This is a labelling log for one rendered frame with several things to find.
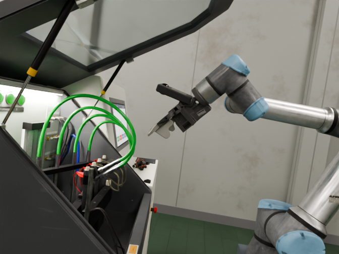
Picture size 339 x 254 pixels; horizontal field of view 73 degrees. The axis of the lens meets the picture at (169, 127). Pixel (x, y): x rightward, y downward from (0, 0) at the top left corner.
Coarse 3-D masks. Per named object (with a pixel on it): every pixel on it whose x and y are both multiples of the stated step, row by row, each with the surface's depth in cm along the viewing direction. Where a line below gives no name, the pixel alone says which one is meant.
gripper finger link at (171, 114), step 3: (174, 108) 72; (171, 111) 70; (174, 111) 70; (168, 114) 70; (171, 114) 70; (174, 114) 71; (165, 117) 71; (168, 117) 70; (162, 120) 71; (165, 120) 71; (159, 123) 72; (162, 123) 72; (159, 126) 72
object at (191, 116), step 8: (184, 104) 72; (192, 104) 71; (200, 104) 71; (208, 104) 73; (168, 112) 73; (176, 112) 71; (184, 112) 71; (192, 112) 72; (200, 112) 71; (176, 120) 73; (184, 120) 72; (192, 120) 71; (184, 128) 73
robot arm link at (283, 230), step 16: (336, 160) 69; (320, 176) 71; (336, 176) 66; (320, 192) 67; (336, 192) 66; (304, 208) 69; (320, 208) 66; (336, 208) 66; (272, 224) 74; (288, 224) 68; (304, 224) 66; (320, 224) 66; (272, 240) 72; (288, 240) 65; (304, 240) 64; (320, 240) 63
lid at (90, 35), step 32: (32, 0) 53; (64, 0) 55; (96, 0) 61; (128, 0) 70; (160, 0) 78; (192, 0) 89; (224, 0) 97; (0, 32) 57; (32, 32) 66; (64, 32) 73; (96, 32) 82; (128, 32) 94; (160, 32) 109; (192, 32) 124; (0, 64) 73; (64, 64) 94; (96, 64) 116
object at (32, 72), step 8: (72, 0) 56; (64, 8) 56; (72, 8) 57; (64, 16) 57; (56, 24) 57; (56, 32) 57; (48, 40) 57; (40, 48) 57; (48, 48) 58; (40, 56) 58; (32, 64) 58; (40, 64) 59; (32, 72) 58; (24, 88) 59; (8, 112) 60
